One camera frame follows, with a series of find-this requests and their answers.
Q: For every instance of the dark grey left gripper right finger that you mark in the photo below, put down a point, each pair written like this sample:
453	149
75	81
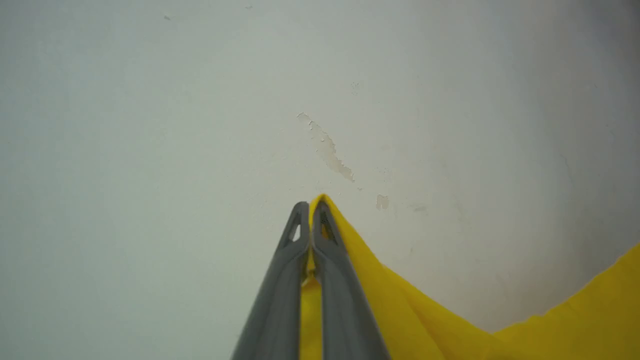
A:
345	315

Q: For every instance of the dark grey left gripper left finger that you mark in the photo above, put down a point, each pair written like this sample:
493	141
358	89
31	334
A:
277	310

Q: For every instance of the yellow cartoon print t-shirt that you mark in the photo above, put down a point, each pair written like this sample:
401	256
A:
425	330

